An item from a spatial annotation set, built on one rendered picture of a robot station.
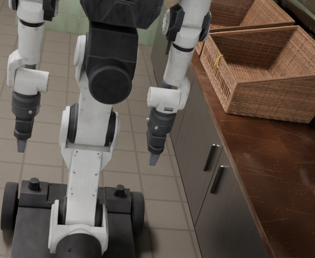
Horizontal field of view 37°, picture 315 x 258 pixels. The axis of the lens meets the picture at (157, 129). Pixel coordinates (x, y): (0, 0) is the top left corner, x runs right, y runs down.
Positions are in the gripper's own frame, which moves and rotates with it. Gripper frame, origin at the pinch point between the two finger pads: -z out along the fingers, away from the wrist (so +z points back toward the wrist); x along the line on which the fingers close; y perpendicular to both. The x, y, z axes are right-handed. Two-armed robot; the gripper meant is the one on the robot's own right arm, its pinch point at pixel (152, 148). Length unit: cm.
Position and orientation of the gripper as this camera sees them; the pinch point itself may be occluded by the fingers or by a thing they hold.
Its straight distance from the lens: 168.5
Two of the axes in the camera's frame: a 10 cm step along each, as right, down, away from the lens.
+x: -0.8, -6.7, 7.4
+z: 2.2, -7.4, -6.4
